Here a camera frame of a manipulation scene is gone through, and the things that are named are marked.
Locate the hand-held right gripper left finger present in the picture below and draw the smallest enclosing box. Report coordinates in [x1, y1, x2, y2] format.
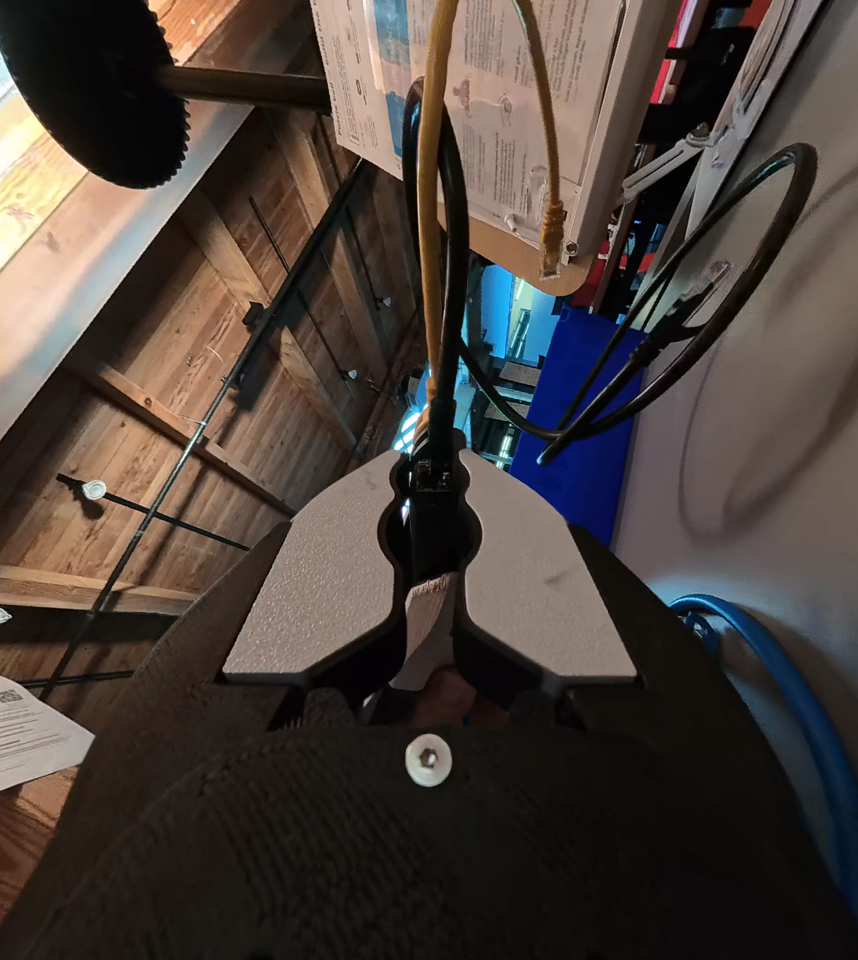
[222, 448, 411, 689]

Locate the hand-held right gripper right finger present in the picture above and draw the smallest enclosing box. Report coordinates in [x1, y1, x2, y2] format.
[447, 448, 639, 689]

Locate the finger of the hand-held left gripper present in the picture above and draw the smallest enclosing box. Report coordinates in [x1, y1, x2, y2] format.
[395, 573, 462, 691]

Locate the black network adapter box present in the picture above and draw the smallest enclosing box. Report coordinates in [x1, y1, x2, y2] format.
[401, 450, 468, 594]

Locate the blue network cable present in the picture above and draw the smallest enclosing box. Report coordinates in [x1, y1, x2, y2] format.
[669, 592, 858, 948]

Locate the black network cable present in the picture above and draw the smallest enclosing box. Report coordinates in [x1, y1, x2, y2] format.
[401, 75, 819, 466]

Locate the orange network cable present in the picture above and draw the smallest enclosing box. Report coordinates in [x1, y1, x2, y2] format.
[415, 0, 569, 451]

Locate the person's left hand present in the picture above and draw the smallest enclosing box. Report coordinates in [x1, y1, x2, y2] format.
[412, 667, 510, 729]

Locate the blue plastic bin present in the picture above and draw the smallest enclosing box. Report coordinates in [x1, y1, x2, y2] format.
[510, 303, 651, 545]

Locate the black ceiling light track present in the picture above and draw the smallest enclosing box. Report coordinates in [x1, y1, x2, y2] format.
[61, 161, 370, 676]

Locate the wooden document stand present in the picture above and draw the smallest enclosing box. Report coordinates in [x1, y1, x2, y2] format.
[309, 0, 689, 297]

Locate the printed paper sheet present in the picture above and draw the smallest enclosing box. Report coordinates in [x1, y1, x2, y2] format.
[0, 671, 96, 804]

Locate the white instruction sheet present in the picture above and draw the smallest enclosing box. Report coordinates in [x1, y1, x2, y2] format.
[312, 0, 629, 249]

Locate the black round disc on pole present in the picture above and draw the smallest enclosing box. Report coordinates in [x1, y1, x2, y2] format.
[0, 0, 333, 190]

